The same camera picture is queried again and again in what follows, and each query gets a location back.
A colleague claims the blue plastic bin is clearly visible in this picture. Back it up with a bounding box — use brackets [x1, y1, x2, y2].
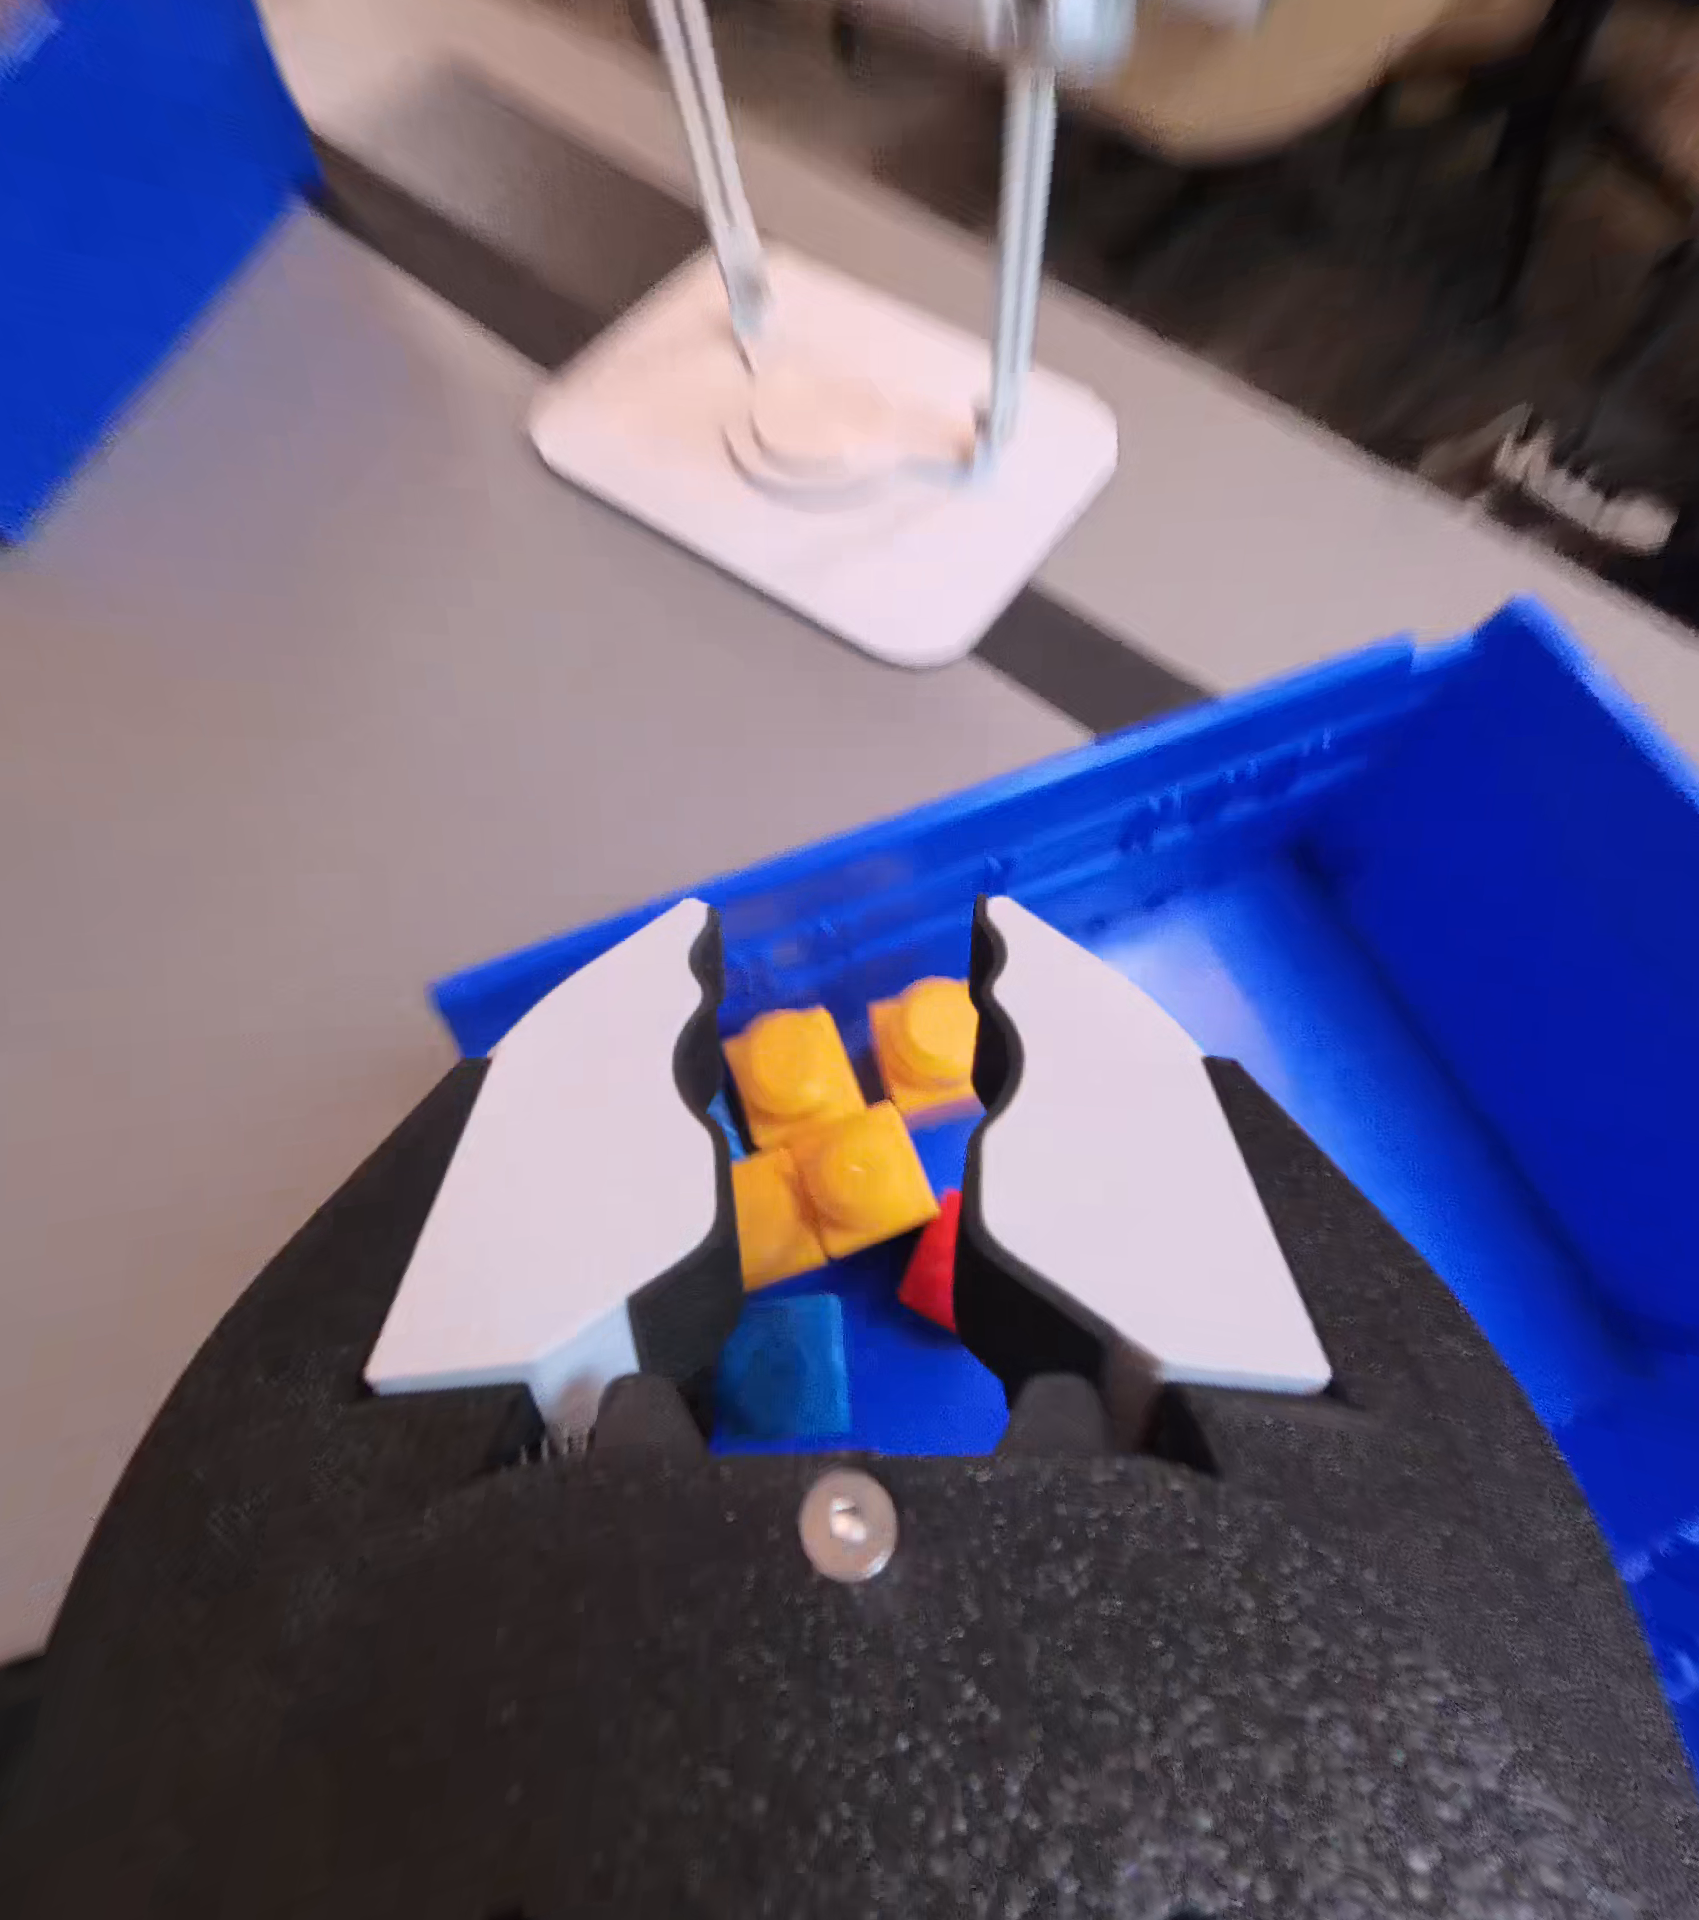
[0, 0, 326, 545]
[430, 595, 1699, 1899]

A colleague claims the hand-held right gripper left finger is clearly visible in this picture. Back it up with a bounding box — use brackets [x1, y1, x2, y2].
[366, 895, 746, 1429]

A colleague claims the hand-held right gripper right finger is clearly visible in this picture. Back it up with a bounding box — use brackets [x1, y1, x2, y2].
[952, 894, 1338, 1398]

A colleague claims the white document stand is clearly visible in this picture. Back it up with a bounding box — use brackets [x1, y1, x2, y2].
[526, 0, 1555, 669]

